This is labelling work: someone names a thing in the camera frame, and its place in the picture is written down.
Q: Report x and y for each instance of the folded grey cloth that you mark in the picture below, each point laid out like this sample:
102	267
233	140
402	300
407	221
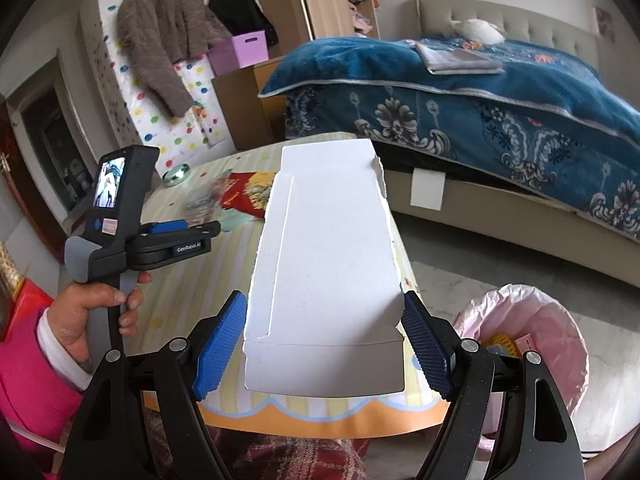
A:
457	60

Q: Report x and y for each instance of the wooden wardrobe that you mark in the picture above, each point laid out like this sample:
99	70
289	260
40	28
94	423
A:
320	5

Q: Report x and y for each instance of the wooden nightstand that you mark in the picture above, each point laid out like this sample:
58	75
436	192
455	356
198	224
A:
245	105

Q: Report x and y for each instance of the pink storage box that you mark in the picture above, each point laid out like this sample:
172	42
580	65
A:
240	52

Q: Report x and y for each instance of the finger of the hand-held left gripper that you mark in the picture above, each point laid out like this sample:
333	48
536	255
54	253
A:
202	231
165	227

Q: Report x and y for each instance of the pink-lined trash bin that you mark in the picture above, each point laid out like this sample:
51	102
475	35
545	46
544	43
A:
550	340

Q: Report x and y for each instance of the brown knit jacket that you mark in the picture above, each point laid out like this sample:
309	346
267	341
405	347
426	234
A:
160	30

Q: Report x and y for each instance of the bed with blue blanket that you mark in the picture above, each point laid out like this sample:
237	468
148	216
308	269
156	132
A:
450	105

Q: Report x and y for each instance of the pale green paper packet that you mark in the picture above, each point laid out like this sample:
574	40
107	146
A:
237	221

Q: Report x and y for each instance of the small wall picture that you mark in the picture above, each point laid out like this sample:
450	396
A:
604	22

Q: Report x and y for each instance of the person's left forearm pink sleeve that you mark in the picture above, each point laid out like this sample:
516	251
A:
30	390

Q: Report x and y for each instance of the clear plastic wrapper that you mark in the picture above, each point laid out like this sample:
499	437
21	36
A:
207	205

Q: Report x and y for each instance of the white paper tag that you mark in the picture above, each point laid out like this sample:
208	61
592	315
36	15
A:
427	187

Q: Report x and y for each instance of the red yellow snack bag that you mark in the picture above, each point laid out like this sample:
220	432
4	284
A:
247	192

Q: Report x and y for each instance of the white polka-dot cabinet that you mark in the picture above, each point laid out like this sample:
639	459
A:
200	125

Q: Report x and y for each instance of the pink packet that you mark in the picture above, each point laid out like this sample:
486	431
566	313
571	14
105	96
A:
526	344

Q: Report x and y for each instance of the white cardboard box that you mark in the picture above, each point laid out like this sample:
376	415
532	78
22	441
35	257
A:
325	260

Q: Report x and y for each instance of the person's left hand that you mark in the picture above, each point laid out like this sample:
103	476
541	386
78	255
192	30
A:
75	320

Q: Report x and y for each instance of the person's red plaid pants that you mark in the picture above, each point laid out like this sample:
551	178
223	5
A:
300	460

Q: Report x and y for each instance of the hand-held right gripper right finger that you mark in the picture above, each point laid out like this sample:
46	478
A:
425	345

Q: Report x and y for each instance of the dark wooden door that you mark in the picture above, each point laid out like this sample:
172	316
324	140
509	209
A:
15	175

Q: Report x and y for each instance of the yellow striped tablecloth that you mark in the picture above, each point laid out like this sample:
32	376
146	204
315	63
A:
210	270

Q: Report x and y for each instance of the yellow packet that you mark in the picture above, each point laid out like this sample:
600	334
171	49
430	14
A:
502	347

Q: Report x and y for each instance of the red plastic stool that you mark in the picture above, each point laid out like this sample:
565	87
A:
22	305

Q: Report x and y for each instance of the black jacket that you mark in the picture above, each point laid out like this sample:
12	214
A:
240	5

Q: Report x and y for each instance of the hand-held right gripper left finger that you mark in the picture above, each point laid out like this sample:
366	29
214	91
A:
220	350

